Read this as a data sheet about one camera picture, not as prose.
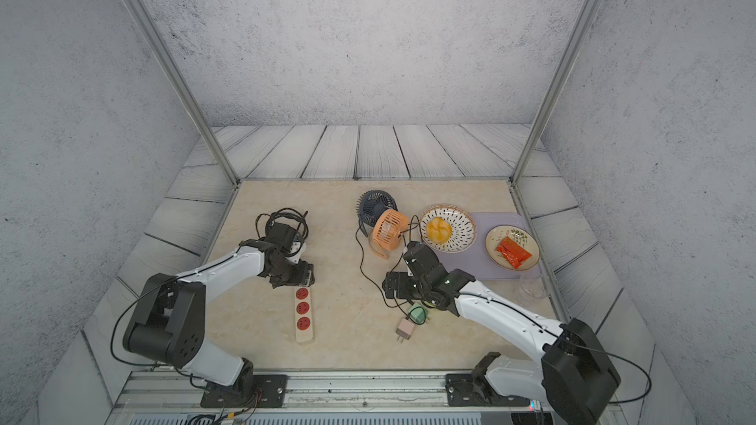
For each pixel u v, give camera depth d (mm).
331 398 726
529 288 910
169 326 446
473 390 653
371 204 1011
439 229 1014
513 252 961
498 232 1016
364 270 959
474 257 971
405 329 813
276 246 699
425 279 624
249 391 673
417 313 842
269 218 1074
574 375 398
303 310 844
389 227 936
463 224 1046
